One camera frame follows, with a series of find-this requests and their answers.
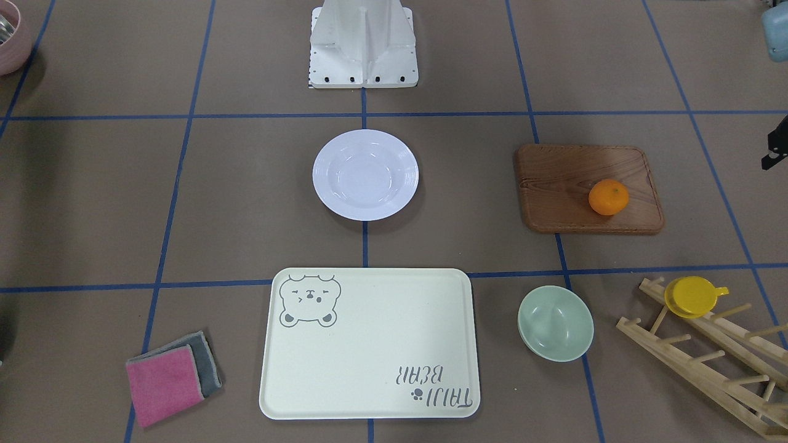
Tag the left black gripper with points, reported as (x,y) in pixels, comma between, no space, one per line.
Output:
(777,149)

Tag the orange fruit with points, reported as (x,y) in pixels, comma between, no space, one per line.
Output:
(608,197)

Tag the white round plate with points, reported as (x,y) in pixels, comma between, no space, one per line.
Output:
(365,175)

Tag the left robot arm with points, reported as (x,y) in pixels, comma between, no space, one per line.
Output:
(774,21)

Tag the brown wooden tray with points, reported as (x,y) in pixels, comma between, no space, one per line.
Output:
(554,182)

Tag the cream bear tray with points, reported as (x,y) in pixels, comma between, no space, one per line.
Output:
(370,343)

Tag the yellow mug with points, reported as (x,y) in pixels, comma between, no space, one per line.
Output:
(692,297)

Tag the wooden drying rack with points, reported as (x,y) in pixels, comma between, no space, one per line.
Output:
(746,375)

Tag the green bowl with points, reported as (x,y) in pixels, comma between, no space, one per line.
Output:
(555,324)

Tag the grey cloth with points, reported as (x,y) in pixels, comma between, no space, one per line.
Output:
(205,366)

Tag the pink cloth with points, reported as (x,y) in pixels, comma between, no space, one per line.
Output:
(164,385)

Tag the pink bowl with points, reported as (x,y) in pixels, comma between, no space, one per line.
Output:
(16,52)

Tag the metal scoop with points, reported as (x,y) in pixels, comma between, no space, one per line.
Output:
(7,29)

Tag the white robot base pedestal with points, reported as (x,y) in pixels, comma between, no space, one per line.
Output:
(362,44)

